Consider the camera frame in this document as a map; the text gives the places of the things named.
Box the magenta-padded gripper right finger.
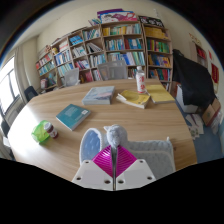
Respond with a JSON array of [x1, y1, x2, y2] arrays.
[[115, 145, 157, 192]]

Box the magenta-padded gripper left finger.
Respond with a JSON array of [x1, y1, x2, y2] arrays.
[[71, 145, 116, 192]]

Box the white fluffy towel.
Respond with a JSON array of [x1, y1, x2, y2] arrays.
[[78, 124, 177, 183]]

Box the small jar with red label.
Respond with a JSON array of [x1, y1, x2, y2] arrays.
[[43, 121, 59, 139]]

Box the teal book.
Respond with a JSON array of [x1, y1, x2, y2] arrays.
[[55, 103, 92, 132]]

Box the green plastic container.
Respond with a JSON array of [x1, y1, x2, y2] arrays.
[[31, 119, 51, 145]]

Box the papers on floor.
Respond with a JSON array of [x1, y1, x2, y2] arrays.
[[185, 113, 205, 140]]

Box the yellow book with white pages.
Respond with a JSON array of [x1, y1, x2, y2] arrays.
[[115, 89, 152, 110]]

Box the grey book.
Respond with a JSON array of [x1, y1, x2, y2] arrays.
[[81, 85, 116, 106]]

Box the white box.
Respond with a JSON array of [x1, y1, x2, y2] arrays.
[[175, 84, 199, 114]]

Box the white bottle with red label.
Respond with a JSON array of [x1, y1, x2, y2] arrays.
[[135, 65, 147, 95]]

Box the cardboard box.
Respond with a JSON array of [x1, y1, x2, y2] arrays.
[[201, 97, 222, 127]]

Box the grey mesh chair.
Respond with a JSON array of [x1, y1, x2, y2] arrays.
[[96, 59, 129, 82], [63, 67, 81, 88]]

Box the dark office chair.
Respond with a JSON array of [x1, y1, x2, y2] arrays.
[[23, 85, 39, 103]]

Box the black cloth cover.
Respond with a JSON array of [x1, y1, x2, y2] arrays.
[[172, 49, 217, 109]]

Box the red banner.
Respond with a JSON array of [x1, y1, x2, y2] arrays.
[[210, 62, 220, 84]]

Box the wooden bookshelf with books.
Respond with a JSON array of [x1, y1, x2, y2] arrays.
[[34, 8, 174, 93]]

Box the small wall shelf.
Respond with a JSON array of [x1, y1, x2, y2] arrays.
[[189, 41, 208, 69]]

